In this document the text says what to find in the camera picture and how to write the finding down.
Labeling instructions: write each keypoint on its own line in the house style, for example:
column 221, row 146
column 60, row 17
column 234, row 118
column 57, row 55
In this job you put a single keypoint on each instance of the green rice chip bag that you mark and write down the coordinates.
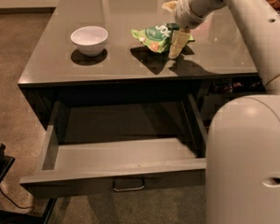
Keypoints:
column 157, row 38

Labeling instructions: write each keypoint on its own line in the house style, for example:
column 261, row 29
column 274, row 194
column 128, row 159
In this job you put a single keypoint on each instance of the open grey top drawer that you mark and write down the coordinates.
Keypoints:
column 87, row 147

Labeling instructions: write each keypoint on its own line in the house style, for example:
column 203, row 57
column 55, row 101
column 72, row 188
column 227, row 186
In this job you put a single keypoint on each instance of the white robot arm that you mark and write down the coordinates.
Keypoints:
column 243, row 146

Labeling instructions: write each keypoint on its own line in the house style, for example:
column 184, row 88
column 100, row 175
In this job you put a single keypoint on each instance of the metal drawer handle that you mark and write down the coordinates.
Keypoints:
column 122, row 185

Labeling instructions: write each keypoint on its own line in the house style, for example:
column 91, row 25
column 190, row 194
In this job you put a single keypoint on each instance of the grey counter cabinet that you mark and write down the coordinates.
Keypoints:
column 217, row 50

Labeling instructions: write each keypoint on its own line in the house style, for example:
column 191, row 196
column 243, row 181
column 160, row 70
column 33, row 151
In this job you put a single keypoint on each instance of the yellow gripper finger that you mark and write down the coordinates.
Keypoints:
column 180, row 38
column 169, row 6

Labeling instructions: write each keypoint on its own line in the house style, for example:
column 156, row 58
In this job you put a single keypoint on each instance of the white bowl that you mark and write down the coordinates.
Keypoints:
column 90, row 40

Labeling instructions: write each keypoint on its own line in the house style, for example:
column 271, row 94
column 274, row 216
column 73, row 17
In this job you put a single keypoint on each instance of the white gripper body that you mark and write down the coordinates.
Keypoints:
column 185, row 13

